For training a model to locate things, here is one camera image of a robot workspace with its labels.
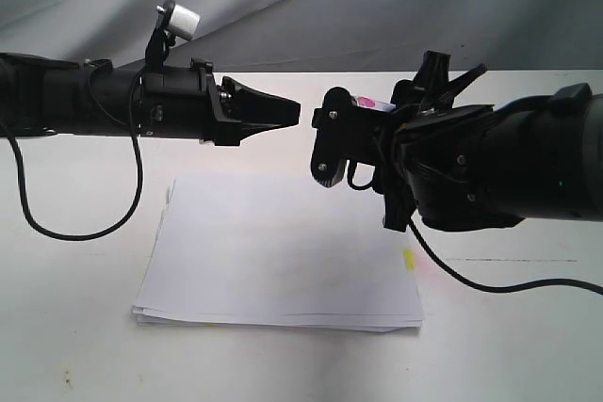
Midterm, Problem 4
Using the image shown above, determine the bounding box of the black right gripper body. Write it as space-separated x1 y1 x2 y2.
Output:
378 51 522 233

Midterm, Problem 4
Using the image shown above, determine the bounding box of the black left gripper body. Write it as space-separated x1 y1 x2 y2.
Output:
139 59 242 147

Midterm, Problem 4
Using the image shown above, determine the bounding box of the white spray paint can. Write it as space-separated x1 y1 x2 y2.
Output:
351 95 396 113

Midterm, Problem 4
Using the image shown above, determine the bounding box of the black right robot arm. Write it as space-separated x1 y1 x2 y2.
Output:
310 51 602 232

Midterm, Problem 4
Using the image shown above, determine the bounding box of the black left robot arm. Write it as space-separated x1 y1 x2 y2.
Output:
1 53 301 147

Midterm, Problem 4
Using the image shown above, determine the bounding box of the grey fabric backdrop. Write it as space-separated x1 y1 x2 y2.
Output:
1 0 602 72

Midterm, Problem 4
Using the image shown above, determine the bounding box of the white paper stack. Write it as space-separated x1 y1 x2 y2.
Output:
133 174 424 331

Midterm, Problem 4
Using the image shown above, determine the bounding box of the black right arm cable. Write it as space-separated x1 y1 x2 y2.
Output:
346 156 603 295

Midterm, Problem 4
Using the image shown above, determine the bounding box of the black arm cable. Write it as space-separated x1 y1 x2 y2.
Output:
346 156 603 295
0 62 145 241

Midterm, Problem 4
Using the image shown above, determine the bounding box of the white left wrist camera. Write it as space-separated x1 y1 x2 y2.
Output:
144 0 202 74

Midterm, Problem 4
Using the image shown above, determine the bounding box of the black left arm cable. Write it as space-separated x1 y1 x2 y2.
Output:
0 62 145 241

